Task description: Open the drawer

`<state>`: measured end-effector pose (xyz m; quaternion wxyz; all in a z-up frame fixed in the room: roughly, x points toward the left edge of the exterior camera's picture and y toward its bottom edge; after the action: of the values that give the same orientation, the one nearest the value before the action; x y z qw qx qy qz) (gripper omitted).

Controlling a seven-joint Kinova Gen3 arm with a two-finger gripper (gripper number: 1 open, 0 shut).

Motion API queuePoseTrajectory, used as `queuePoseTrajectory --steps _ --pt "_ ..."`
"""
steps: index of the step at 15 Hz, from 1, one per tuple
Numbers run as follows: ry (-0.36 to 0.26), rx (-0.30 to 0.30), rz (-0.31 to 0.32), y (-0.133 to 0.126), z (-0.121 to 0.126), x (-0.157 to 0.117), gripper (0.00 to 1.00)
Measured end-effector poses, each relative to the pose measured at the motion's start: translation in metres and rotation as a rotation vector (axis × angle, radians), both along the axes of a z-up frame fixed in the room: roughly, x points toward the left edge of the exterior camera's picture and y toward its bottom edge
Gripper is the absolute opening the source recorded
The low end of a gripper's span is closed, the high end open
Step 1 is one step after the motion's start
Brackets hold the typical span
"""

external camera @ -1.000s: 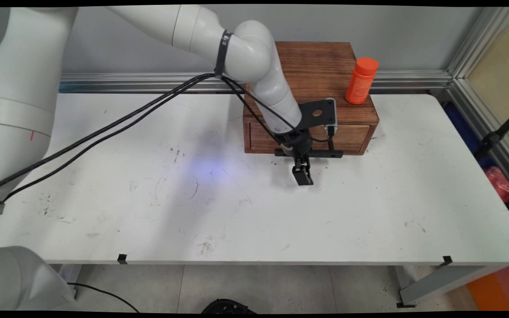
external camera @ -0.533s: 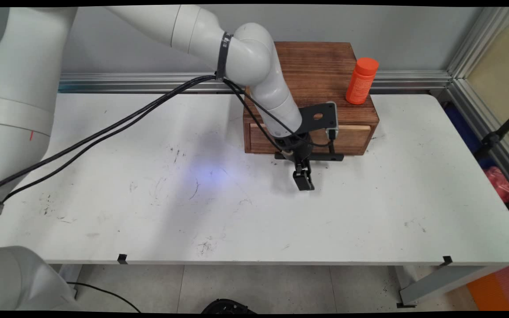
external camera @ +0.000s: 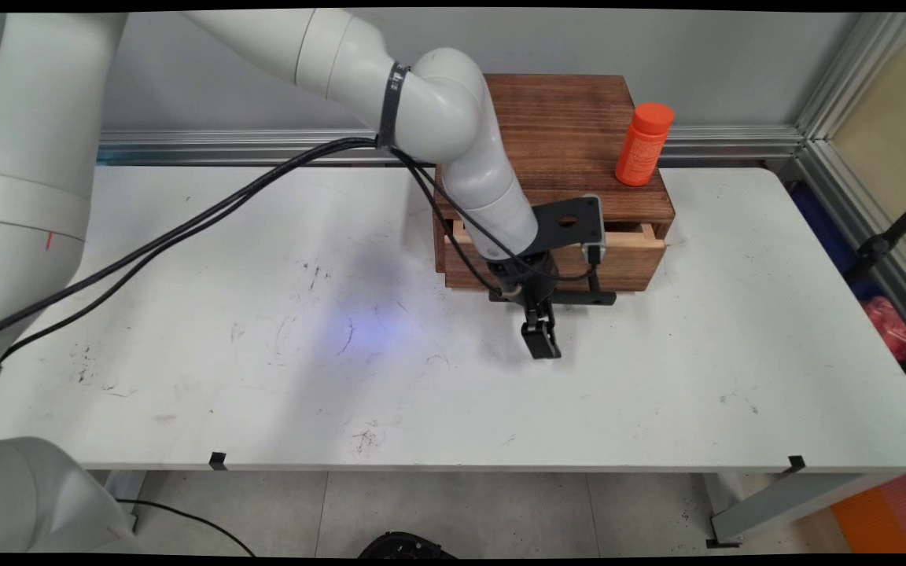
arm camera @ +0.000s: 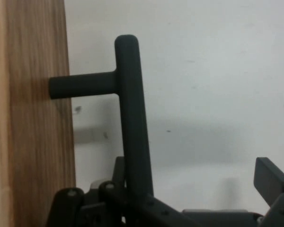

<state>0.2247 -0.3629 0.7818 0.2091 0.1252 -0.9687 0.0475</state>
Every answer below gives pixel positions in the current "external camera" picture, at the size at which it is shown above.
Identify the pink plastic bag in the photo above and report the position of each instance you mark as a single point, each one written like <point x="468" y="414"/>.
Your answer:
<point x="889" y="326"/>

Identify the aluminium side rail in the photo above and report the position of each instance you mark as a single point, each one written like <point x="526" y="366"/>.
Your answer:
<point x="866" y="220"/>

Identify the grey table leg with foot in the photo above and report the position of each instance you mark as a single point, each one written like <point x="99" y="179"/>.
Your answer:
<point x="783" y="503"/>

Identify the brown wooden drawer cabinet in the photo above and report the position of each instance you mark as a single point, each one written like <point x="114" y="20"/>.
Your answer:
<point x="571" y="134"/>

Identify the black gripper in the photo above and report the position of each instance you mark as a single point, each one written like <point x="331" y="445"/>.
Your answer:
<point x="528" y="275"/>

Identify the aluminium corner post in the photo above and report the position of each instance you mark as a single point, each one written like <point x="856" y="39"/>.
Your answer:
<point x="846" y="75"/>

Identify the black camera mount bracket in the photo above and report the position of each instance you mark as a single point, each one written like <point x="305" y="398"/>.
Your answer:
<point x="567" y="222"/>

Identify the horizontal aluminium frame rail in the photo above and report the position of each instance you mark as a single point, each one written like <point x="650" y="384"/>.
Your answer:
<point x="720" y="145"/>

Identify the blue object behind table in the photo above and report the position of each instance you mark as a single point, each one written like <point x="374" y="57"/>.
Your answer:
<point x="826" y="232"/>

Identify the black stand pole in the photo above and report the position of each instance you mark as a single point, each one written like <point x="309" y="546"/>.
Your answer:
<point x="889" y="236"/>

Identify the black tape marker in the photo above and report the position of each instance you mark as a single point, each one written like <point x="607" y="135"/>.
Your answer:
<point x="218" y="461"/>
<point x="795" y="464"/>

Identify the small grey wrist camera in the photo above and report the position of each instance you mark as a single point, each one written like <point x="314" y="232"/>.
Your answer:
<point x="594" y="253"/>

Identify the orange plastic bottle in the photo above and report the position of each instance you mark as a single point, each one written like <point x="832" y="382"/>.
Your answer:
<point x="643" y="145"/>

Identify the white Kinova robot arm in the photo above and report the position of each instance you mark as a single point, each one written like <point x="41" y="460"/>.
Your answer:
<point x="453" y="102"/>

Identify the beige wall panel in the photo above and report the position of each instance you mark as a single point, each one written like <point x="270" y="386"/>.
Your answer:
<point x="889" y="134"/>

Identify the black round object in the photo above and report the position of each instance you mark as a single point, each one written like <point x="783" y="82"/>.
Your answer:
<point x="406" y="545"/>

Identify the orange box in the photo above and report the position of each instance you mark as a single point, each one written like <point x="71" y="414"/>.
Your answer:
<point x="885" y="515"/>

